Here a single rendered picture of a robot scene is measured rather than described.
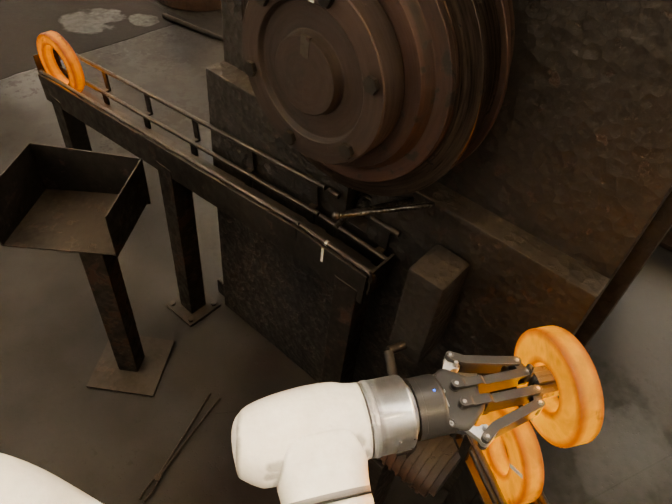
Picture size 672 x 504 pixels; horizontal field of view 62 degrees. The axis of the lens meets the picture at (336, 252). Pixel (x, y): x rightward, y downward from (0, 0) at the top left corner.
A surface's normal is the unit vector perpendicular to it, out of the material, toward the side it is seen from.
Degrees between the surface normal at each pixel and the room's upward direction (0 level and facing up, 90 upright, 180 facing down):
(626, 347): 0
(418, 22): 57
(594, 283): 0
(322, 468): 21
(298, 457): 30
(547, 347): 93
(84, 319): 0
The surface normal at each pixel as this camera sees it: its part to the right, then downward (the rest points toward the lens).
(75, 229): 0.00, -0.70
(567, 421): -0.97, 0.14
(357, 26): -0.65, 0.50
